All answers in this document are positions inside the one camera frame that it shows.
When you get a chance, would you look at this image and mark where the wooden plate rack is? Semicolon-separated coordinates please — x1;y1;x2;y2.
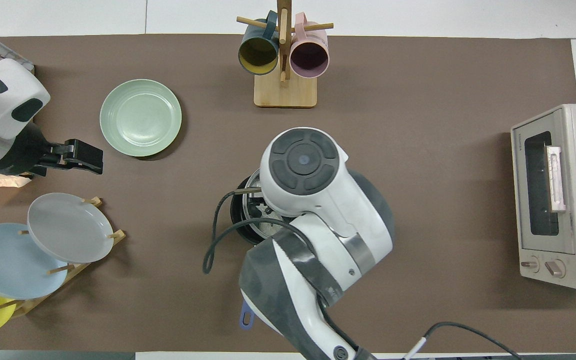
0;196;127;318

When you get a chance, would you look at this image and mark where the brown table mat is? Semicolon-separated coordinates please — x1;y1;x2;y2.
0;34;576;353

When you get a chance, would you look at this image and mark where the light blue plate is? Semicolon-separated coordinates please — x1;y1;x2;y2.
0;222;69;301

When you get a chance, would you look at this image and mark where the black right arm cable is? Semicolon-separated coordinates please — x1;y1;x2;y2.
203;189;524;360

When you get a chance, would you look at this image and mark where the grey plate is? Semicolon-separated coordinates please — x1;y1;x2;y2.
27;192;115;264

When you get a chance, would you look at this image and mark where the pink mug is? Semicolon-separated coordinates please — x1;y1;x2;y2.
289;12;330;79

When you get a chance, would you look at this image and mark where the black wire basket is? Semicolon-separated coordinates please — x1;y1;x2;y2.
0;24;35;73

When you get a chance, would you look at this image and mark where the wooden mug rack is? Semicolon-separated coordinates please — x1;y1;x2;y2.
236;0;335;108

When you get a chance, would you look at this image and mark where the light green plate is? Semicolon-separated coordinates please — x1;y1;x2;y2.
99;79;183;157

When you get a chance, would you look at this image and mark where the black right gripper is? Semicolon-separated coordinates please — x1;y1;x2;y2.
248;194;275;222

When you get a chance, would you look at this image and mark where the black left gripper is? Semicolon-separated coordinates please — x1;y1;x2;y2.
0;123;104;177

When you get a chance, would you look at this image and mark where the glass lid blue knob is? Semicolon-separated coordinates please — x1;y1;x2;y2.
245;169;289;241

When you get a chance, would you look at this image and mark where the dark blue saucepan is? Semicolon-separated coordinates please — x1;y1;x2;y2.
230;172;291;330

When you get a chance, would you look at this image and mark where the dark teal mug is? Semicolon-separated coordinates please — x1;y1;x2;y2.
238;10;281;76

